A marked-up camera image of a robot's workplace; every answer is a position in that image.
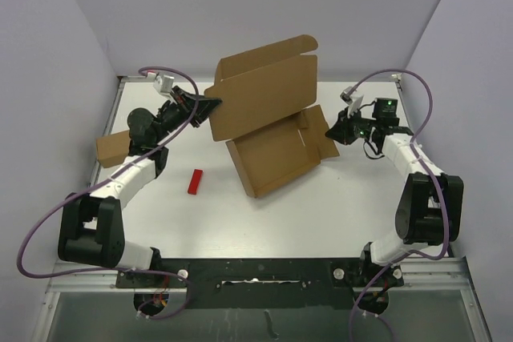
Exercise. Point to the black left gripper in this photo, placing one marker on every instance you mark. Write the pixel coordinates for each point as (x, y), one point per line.
(185, 102)

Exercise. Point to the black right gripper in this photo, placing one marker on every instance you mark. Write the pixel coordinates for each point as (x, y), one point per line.
(340, 130)

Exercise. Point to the red rectangular block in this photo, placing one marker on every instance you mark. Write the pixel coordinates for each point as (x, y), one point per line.
(195, 181)

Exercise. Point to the brown cardboard box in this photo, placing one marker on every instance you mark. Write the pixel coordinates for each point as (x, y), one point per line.
(269, 118)

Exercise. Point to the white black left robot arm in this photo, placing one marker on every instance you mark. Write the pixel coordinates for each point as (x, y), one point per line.
(91, 230)

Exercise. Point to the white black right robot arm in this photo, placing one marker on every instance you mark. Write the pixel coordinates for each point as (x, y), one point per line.
(430, 207)

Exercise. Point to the small folded cardboard box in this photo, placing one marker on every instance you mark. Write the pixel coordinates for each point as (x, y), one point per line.
(111, 150)

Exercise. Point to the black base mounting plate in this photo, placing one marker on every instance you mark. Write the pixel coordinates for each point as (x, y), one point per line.
(267, 283)

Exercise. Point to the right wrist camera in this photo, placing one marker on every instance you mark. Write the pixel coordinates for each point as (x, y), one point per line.
(353, 99)

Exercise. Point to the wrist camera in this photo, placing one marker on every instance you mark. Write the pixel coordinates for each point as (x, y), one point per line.
(353, 99)
(162, 83)

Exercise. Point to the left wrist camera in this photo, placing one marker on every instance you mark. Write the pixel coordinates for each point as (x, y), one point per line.
(162, 83)

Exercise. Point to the aluminium frame rail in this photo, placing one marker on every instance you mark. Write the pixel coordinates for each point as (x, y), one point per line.
(447, 282)

